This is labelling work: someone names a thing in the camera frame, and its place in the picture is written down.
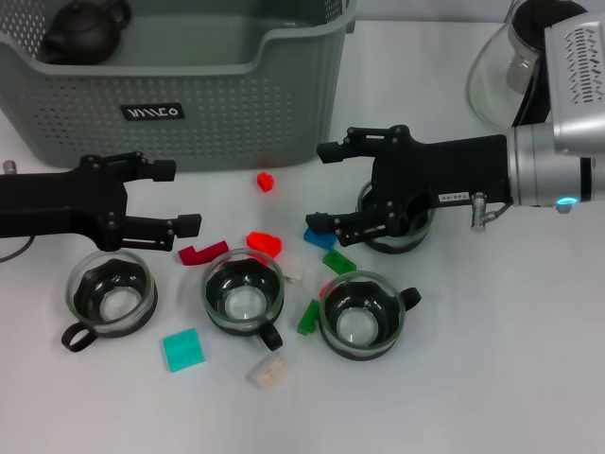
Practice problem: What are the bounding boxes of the silver elbow connector with cable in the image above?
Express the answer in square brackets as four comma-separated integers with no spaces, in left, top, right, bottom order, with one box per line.
[470,190,515,233]

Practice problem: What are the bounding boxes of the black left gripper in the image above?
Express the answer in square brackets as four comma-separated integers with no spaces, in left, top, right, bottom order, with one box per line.
[0,151,203,252]

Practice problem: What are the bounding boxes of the green rectangular flat block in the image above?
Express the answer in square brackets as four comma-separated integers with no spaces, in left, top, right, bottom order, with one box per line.
[321,249,356,275]

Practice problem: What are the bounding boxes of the glass carafe with black handle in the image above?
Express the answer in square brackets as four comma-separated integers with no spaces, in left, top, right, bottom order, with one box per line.
[466,0,590,130]

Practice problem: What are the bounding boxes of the dark brown clay teapot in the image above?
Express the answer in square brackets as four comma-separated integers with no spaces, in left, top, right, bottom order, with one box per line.
[38,0,132,65]

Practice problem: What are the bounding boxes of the large translucent white block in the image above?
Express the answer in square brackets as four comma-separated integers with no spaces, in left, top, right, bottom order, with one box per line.
[245,352,297,392]

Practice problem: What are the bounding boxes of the grey-green perforated storage bin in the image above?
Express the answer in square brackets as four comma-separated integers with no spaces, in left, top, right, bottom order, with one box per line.
[0,0,359,172]

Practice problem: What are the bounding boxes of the glass teacup with black base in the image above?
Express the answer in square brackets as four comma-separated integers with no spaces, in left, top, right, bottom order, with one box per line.
[354,182,436,255]
[319,270,423,363]
[60,250,158,354]
[200,248,286,352]

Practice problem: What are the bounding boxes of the red-orange sloped block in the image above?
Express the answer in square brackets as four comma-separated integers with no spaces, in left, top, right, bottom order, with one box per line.
[245,230,284,259]

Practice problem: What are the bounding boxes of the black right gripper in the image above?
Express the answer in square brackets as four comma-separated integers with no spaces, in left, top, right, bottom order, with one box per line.
[305,125,514,250]

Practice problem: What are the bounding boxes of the blue square flat block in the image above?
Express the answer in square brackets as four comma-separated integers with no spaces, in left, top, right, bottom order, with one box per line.
[302,225,337,251]

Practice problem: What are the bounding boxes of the teal ridged block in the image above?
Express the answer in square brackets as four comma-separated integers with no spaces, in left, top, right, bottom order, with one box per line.
[161,327,208,374]

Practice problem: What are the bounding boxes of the dark red curved block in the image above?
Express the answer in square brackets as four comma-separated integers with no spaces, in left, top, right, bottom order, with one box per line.
[178,239,231,269]

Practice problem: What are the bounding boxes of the thin black cable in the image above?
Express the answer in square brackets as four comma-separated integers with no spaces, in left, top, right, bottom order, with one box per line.
[0,235,37,264]

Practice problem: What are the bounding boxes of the green stepped block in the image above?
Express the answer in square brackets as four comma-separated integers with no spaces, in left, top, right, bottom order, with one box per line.
[296,298,322,336]

